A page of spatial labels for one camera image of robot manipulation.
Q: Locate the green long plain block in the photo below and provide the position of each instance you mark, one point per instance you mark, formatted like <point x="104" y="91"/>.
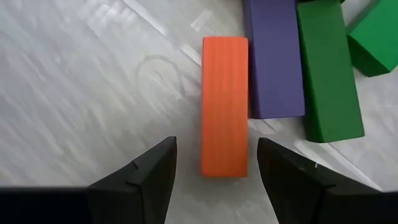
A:
<point x="329" y="71"/>

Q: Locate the purple wide long block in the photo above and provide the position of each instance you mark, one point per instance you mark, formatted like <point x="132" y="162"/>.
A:
<point x="275" y="59"/>

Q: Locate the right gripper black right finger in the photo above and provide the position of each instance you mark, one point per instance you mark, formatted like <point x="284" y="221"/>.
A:
<point x="295" y="199"/>

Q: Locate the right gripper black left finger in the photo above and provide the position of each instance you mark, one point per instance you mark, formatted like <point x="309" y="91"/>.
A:
<point x="140" y="199"/>

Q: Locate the red long plain block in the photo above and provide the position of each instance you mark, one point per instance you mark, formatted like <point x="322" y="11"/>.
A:
<point x="224" y="107"/>

